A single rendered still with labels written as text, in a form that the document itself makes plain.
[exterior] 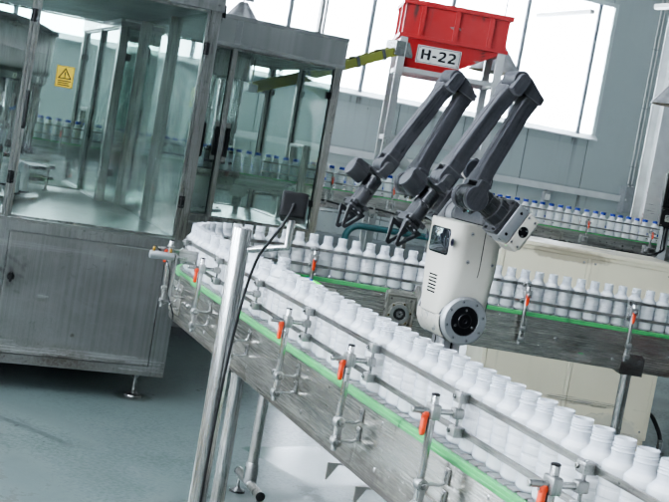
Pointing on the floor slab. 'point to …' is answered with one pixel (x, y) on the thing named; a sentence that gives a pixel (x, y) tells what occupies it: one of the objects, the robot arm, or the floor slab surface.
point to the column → (654, 150)
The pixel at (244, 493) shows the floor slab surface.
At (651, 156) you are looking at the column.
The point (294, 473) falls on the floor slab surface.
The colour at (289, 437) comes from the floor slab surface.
